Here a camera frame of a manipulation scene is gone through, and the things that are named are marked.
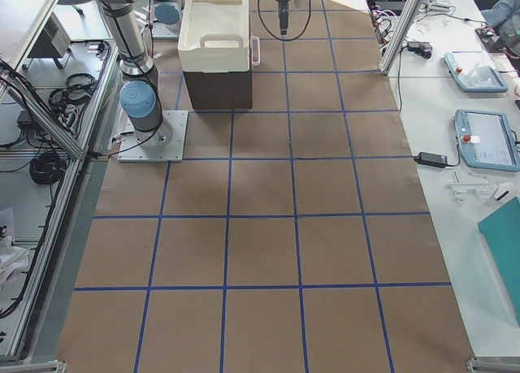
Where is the white drawer handle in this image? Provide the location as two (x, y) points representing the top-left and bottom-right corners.
(251, 36), (261, 67)

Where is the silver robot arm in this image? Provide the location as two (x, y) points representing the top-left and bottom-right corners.
(95, 0), (290, 162)

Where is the white plastic tray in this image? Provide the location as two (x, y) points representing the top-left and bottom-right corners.
(177, 0), (250, 73)

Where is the blue teach pendant far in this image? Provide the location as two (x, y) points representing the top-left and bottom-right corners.
(444, 51), (509, 93)

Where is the blue teach pendant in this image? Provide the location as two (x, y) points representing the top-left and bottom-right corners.
(444, 51), (509, 93)
(453, 109), (519, 172)

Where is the black power adapter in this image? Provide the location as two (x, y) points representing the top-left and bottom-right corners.
(414, 152), (449, 168)

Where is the grey electronics box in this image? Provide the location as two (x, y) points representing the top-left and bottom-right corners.
(28, 12), (72, 69)

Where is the blue teach pendant near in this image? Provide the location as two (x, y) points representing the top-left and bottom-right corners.
(453, 109), (519, 172)

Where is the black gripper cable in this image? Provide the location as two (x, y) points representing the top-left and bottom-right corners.
(258, 0), (314, 41)

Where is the aluminium frame post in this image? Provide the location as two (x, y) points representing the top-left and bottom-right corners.
(379, 0), (423, 76)

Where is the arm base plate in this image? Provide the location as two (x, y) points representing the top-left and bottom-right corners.
(116, 111), (189, 163)

